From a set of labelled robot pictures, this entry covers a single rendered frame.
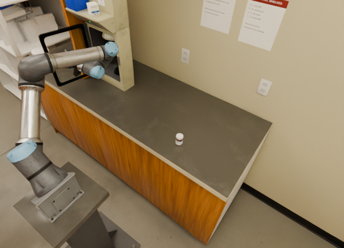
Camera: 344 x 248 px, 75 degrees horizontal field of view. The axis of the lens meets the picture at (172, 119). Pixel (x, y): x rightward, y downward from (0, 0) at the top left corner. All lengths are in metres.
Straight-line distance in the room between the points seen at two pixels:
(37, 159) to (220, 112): 1.16
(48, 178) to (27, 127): 0.30
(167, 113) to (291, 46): 0.86
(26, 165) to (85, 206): 0.33
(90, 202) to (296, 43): 1.37
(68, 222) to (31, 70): 0.72
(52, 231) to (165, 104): 1.02
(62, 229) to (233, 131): 1.10
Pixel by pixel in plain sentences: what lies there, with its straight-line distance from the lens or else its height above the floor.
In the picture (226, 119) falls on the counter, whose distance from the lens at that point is 1.62.
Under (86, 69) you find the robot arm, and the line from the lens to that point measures 1.42.
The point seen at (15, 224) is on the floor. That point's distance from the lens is 2.49.
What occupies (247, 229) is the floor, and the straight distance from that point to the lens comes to 2.27.
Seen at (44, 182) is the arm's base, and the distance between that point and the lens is 1.13.
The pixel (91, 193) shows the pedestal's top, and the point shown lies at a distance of 1.27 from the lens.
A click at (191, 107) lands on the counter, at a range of 1.65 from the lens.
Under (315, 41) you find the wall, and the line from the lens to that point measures 1.44.
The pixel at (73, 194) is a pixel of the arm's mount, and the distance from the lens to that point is 1.23.
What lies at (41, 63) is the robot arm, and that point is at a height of 1.46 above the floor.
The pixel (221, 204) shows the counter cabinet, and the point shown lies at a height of 0.80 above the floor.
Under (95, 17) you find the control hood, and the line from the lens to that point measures 1.51.
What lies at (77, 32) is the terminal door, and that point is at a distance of 1.78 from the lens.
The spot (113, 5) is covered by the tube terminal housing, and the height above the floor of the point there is 1.57.
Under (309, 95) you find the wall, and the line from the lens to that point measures 1.58.
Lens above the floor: 2.03
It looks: 45 degrees down
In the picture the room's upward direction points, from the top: 3 degrees clockwise
